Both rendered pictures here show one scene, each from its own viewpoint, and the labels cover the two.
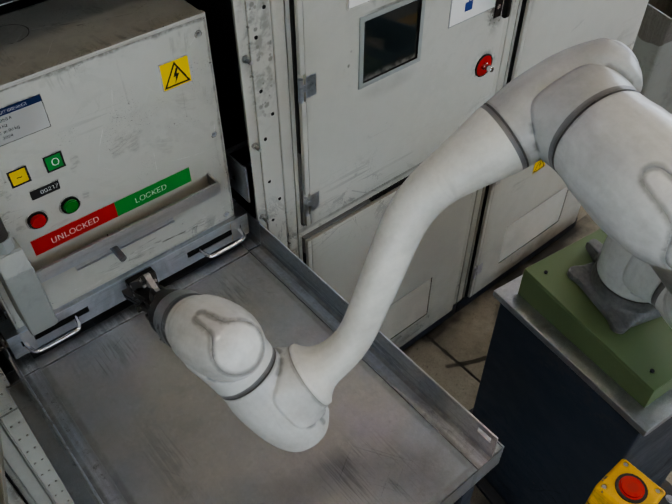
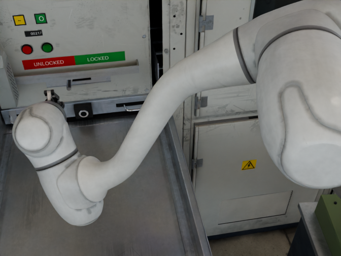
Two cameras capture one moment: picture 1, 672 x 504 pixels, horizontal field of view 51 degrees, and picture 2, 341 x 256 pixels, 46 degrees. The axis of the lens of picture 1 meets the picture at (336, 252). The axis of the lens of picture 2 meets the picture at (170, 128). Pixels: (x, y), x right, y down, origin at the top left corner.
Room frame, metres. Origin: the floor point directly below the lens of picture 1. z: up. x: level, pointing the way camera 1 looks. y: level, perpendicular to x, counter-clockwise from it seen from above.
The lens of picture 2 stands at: (0.16, -0.40, 1.77)
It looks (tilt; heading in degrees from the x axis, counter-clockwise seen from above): 42 degrees down; 30
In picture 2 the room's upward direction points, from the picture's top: straight up
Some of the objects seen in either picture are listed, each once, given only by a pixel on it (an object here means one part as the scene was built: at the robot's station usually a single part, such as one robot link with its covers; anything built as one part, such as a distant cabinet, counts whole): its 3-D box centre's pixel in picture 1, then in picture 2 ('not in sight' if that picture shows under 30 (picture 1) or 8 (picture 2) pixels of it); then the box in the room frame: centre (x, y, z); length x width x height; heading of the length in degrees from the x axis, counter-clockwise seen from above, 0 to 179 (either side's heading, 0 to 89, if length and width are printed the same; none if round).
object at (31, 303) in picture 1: (21, 283); (3, 77); (0.78, 0.52, 1.09); 0.08 x 0.05 x 0.17; 40
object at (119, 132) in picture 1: (108, 184); (71, 43); (0.96, 0.41, 1.15); 0.48 x 0.01 x 0.48; 130
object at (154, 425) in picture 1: (248, 424); (89, 208); (0.67, 0.16, 0.82); 0.68 x 0.62 x 0.06; 40
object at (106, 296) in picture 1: (134, 274); (83, 104); (0.97, 0.42, 0.89); 0.54 x 0.05 x 0.06; 130
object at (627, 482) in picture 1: (630, 489); not in sight; (0.50, -0.47, 0.90); 0.04 x 0.04 x 0.02
